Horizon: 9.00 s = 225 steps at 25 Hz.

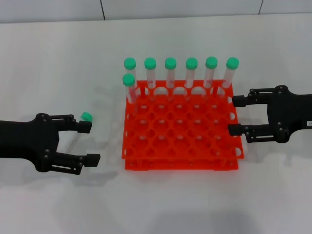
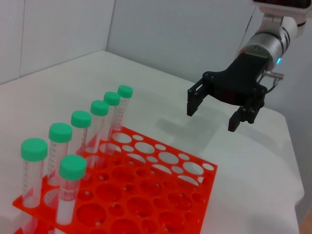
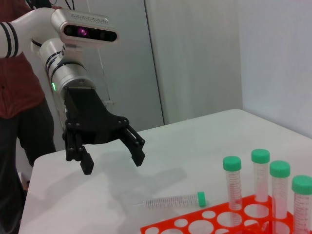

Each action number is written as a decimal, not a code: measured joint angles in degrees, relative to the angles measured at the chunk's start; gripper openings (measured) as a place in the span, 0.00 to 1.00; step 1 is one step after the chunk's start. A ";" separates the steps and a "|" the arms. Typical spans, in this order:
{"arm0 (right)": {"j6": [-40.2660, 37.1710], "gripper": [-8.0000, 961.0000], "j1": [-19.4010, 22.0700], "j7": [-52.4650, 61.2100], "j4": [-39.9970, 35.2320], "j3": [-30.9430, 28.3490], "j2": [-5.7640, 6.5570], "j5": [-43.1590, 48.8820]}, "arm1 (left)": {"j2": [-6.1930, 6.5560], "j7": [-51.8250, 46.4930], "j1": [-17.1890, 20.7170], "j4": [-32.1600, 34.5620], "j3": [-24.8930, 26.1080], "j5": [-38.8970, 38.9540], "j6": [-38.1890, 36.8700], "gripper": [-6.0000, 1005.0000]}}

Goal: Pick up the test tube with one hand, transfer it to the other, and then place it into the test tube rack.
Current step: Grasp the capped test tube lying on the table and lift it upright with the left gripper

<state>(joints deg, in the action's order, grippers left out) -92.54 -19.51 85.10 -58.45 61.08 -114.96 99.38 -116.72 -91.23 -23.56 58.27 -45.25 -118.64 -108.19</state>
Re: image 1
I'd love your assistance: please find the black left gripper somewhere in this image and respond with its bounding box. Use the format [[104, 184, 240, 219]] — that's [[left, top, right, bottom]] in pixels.
[[0, 113, 101, 175]]

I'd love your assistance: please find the orange plastic test tube rack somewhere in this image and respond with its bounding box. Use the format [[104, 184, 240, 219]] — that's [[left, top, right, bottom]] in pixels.
[[121, 79, 244, 172]]

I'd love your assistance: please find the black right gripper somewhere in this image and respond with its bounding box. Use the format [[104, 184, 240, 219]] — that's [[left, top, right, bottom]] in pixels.
[[228, 85, 312, 144]]

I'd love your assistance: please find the green-capped clear test tube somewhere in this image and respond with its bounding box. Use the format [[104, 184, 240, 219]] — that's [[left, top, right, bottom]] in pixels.
[[123, 57, 141, 88], [122, 74, 139, 117], [164, 57, 177, 101], [202, 57, 218, 101], [184, 58, 198, 101], [218, 57, 240, 99], [63, 111, 94, 155], [144, 58, 157, 100]]

